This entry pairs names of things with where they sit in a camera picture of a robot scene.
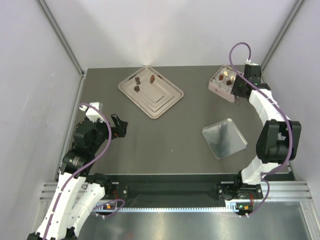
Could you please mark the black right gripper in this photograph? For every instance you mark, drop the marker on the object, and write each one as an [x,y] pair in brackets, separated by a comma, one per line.
[234,89]

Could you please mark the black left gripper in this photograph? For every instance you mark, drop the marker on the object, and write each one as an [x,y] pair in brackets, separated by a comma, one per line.
[120,129]

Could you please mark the dark round chocolate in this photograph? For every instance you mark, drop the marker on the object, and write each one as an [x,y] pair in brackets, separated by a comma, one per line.
[137,88]

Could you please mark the silver tin lid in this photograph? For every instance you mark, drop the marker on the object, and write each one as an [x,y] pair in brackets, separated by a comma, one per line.
[224,138]

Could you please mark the metal tongs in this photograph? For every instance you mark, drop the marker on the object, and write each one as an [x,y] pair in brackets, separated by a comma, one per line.
[237,100]

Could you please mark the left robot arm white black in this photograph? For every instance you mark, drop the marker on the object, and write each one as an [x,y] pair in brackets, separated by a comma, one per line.
[75,162]

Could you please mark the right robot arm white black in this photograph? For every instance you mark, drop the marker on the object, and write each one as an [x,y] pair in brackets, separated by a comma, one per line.
[279,139]

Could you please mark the pink chocolate tin box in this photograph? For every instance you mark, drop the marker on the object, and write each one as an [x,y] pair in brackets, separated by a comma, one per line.
[220,87]

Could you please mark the silver metal tray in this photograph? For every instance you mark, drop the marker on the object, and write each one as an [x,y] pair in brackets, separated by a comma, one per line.
[154,99]

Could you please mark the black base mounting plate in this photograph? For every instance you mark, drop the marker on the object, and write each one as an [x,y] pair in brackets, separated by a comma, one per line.
[170,190]

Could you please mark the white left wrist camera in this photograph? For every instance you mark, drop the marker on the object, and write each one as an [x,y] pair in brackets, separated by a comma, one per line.
[92,114]

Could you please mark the aluminium frame rail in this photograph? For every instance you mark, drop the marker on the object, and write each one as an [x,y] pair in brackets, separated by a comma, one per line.
[274,191]

